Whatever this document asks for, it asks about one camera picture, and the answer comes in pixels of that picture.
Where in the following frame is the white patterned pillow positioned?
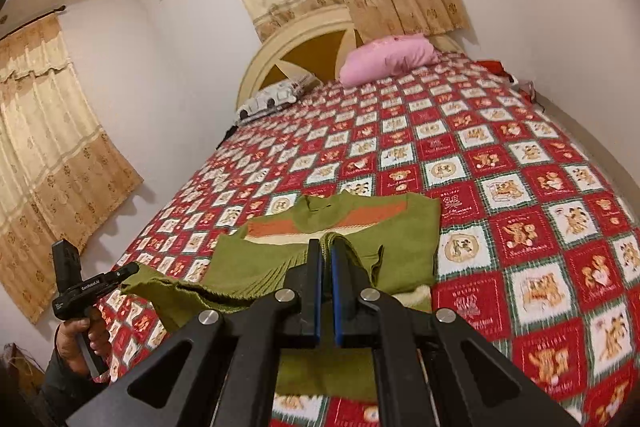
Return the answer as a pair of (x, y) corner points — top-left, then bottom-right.
(235, 72), (323, 126)

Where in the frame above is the curtain rod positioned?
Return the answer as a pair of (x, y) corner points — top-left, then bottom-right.
(0, 5), (68, 24)

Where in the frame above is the cream wooden headboard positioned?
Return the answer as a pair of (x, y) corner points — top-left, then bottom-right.
(235, 4), (466, 125)

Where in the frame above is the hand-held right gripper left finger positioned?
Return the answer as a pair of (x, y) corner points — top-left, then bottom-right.
(65, 238), (323, 427)

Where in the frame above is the pink pillow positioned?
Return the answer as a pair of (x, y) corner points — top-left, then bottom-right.
(339, 33), (441, 88)

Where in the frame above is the red printed bear blanket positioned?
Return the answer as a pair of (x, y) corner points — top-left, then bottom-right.
(97, 48), (640, 427)

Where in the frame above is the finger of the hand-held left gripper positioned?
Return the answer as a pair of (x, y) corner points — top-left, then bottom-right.
(102, 262), (141, 291)

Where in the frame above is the red cloth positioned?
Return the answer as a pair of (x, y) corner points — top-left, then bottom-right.
(475, 59), (521, 82)

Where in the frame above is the person's left forearm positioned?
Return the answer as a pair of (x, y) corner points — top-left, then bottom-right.
(37, 349), (108, 427)

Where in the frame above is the beige floral side curtain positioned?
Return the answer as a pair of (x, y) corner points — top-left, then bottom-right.
(0, 14), (145, 325)

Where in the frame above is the person's left hand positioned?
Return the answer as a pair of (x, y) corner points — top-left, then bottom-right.
(54, 308), (112, 377)

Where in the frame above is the green orange striped knit sweater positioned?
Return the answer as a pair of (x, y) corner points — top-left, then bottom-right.
(119, 193), (442, 403)

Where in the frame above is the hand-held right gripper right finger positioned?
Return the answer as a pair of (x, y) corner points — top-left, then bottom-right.
(330, 238), (585, 427)

